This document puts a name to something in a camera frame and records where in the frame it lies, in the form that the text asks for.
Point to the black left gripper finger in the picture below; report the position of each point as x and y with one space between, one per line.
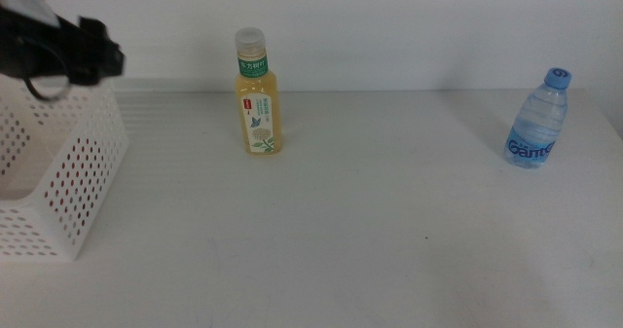
97 36
102 67

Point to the red soda can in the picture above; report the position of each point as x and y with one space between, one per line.
68 190

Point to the yellow tea bottle green label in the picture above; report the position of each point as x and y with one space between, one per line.
258 123

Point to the clear water bottle blue cap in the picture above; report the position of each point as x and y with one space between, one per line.
535 123

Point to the white perforated plastic basket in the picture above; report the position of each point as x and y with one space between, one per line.
104 123

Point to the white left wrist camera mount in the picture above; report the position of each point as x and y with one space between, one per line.
24 2

